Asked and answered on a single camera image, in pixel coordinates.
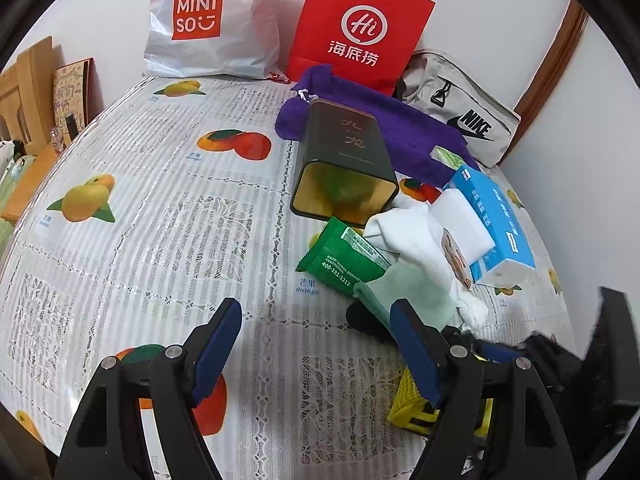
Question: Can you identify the dark green tin box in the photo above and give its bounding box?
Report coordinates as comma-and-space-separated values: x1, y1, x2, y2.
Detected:
289, 100, 400, 229

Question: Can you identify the red paper bag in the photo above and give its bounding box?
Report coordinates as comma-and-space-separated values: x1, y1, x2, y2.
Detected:
286, 0, 436, 97

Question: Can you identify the wooden chair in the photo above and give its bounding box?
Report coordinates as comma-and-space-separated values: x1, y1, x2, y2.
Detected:
0, 36, 62, 221

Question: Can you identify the light green sock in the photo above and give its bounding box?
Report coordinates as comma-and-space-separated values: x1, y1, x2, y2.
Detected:
352, 262, 458, 328

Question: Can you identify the yellow and black knitted toy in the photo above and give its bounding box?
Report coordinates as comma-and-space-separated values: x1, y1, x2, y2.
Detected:
387, 364, 493, 438

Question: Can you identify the blue tissue pack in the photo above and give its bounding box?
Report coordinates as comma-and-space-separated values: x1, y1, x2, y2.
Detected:
442, 164, 537, 286

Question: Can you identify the purple plush cloth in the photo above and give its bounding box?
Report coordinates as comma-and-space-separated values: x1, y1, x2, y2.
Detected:
275, 63, 481, 188

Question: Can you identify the white sock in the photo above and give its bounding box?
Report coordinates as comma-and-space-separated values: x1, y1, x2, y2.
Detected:
362, 207, 488, 332

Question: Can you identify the white plastic shopping bag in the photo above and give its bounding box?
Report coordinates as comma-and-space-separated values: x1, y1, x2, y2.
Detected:
142, 0, 283, 81

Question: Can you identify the wooden door frame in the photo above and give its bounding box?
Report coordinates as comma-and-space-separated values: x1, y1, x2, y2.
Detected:
515, 0, 589, 122

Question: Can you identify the green snack packet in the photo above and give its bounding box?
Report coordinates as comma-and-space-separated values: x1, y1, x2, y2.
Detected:
295, 216, 401, 301

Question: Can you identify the white sponge block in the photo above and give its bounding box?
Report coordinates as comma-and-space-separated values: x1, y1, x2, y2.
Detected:
430, 187, 497, 263

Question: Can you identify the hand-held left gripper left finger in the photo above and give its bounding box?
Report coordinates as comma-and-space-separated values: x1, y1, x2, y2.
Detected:
54, 297, 243, 480

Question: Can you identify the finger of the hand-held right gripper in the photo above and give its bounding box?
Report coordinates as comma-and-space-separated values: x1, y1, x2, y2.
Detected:
442, 326, 527, 365

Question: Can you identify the grey waist bag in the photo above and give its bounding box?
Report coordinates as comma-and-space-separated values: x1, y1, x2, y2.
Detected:
395, 50, 522, 168

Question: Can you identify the black strap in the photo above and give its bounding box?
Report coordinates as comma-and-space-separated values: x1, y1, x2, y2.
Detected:
346, 300, 401, 343

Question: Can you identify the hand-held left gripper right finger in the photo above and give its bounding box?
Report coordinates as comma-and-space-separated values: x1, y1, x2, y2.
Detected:
390, 299, 577, 480

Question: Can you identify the green white small packet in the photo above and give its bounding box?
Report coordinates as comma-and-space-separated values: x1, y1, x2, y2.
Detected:
430, 146, 469, 172

